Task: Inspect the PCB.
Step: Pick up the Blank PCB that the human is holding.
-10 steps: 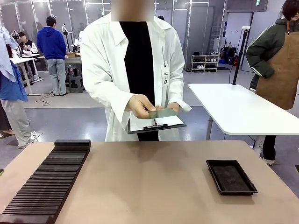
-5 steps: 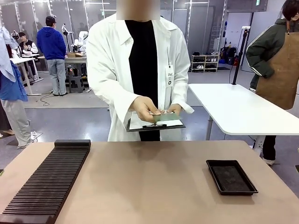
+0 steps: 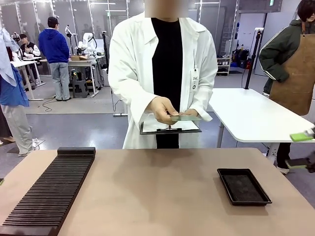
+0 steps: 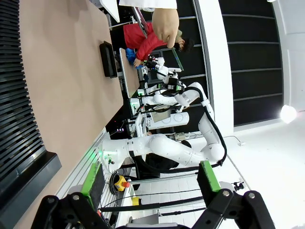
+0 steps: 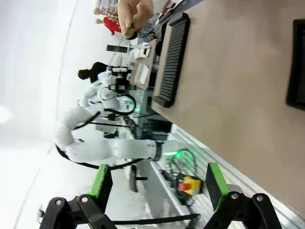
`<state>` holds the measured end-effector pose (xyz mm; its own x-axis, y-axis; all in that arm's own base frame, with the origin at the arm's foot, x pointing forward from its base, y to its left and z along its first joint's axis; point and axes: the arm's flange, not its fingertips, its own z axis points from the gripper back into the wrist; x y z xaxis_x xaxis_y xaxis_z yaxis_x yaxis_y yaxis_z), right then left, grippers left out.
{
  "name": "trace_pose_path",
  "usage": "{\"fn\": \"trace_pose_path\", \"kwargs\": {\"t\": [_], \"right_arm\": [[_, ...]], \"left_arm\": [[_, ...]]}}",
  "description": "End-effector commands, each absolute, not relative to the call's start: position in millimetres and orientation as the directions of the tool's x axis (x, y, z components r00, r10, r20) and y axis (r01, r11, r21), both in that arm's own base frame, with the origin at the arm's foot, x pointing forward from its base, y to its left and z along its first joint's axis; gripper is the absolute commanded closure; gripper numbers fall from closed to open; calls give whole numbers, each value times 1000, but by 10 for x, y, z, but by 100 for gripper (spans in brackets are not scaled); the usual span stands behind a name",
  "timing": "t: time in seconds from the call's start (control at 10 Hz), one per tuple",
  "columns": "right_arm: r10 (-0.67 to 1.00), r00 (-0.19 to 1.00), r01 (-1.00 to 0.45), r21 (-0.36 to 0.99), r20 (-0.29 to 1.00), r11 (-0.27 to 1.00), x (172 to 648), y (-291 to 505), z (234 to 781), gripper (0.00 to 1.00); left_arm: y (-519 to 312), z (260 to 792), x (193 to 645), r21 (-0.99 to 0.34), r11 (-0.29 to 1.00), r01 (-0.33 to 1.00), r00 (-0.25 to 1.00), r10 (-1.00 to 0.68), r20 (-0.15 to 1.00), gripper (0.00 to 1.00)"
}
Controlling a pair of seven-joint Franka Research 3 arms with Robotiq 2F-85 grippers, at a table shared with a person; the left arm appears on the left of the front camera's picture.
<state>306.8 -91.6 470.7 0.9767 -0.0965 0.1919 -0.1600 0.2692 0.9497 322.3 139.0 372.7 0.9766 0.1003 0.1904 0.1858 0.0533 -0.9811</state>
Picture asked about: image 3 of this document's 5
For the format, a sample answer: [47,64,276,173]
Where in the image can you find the seated person in varsity jacket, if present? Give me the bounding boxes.
[18,33,41,59]

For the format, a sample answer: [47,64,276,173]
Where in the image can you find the white name badge tag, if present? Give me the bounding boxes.
[189,68,200,92]

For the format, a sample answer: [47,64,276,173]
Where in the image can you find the white desk with thin legs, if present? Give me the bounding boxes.
[10,56,47,102]

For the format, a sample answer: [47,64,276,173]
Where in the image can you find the wooden low shelf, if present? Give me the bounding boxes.
[216,57,232,77]

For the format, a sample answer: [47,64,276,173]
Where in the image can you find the person's right forearm white sleeve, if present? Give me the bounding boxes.
[109,72,158,117]

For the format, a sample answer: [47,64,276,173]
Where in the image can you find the person in white lab coat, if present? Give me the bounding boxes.
[108,11,219,149]

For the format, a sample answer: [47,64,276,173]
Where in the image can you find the grey plastic step stool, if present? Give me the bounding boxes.
[71,79,90,99]

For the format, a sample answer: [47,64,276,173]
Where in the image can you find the person in light blue shirt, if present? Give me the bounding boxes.
[0,27,37,158]

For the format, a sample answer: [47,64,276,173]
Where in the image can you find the black clipboard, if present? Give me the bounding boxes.
[139,121,203,135]

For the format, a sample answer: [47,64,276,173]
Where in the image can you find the man in blue hoodie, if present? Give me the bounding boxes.
[38,16,72,102]

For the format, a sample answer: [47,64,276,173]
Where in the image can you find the person's left forearm white sleeve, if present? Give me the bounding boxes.
[193,70,219,123]

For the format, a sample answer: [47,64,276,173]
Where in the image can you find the white paper sheet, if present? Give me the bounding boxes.
[142,120,199,131]

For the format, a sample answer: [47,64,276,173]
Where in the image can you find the black floor cable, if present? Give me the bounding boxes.
[36,96,60,112]

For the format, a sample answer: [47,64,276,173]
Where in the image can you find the person in brown apron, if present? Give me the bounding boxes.
[258,0,315,175]

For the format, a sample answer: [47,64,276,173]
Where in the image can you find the black camera tripod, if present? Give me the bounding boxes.
[100,30,111,87]

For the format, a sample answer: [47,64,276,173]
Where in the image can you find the black slotted PCB rack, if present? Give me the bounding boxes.
[0,147,96,236]

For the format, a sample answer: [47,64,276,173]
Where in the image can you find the black shallow tray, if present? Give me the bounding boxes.
[217,168,273,207]

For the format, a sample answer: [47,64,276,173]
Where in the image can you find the person's left hand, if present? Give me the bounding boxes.
[180,109,200,117]

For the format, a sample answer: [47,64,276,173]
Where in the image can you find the person's right hand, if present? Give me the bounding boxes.
[149,96,180,125]

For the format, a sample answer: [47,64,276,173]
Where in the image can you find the black pole stand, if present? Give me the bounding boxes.
[244,28,264,90]

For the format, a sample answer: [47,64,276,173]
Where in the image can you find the white side table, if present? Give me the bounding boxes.
[208,88,315,170]

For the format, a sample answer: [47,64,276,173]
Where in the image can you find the grey workbench desk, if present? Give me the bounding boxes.
[40,55,106,99]

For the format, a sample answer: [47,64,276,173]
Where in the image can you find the black equipment bags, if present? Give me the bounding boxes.
[232,43,252,69]

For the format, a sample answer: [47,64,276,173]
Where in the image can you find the green PCB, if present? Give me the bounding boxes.
[169,115,203,123]

